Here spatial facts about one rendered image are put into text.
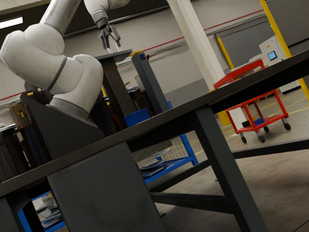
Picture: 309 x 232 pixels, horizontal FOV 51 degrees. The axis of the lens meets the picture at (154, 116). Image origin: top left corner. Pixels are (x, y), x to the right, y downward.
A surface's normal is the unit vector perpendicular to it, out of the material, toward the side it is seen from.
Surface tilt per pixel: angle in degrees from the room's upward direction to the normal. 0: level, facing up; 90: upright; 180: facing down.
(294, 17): 90
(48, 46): 97
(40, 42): 92
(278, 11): 90
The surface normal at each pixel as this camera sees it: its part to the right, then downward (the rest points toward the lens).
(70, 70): 0.46, -0.23
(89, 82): 0.62, -0.01
